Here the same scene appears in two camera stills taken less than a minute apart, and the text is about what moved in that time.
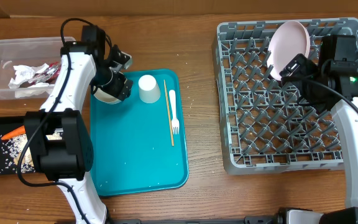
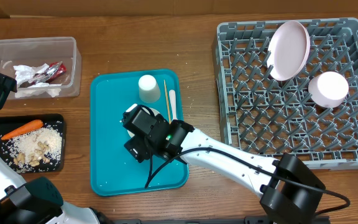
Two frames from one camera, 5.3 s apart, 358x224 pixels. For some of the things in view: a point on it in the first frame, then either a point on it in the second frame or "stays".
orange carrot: x=20 y=130 stays
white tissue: x=23 y=73 stays
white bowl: x=104 y=96 → x=155 y=111
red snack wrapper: x=48 y=76 stays
